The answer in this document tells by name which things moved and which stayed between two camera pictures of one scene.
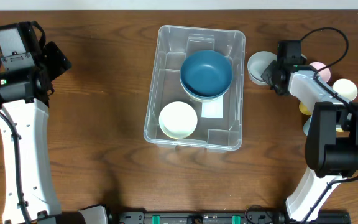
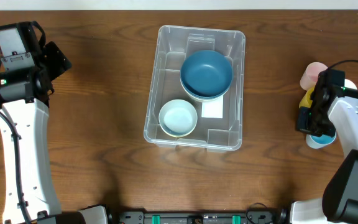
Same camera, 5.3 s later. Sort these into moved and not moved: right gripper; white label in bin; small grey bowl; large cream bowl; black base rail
Moved: small grey bowl; right gripper
Not moved: black base rail; large cream bowl; white label in bin
